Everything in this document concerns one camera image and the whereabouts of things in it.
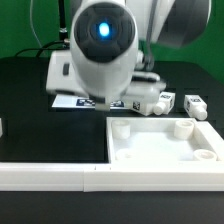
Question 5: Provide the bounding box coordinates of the black cables and connector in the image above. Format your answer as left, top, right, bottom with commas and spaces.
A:
14, 40, 73, 58

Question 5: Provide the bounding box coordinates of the white L-shaped obstacle fence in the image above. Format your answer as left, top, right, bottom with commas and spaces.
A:
0, 118, 224, 193

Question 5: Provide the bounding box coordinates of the white sheet with tags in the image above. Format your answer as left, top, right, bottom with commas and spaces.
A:
52, 94, 124, 109

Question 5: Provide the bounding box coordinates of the black vertical pole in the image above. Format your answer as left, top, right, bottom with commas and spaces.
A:
57, 0, 68, 46

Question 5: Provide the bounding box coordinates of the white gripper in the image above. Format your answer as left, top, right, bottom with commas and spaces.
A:
46, 50, 166, 104

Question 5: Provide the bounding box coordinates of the white square tabletop part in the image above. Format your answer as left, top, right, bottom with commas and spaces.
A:
106, 117, 224, 166

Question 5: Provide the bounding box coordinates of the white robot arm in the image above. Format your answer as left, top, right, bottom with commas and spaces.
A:
46, 0, 212, 105

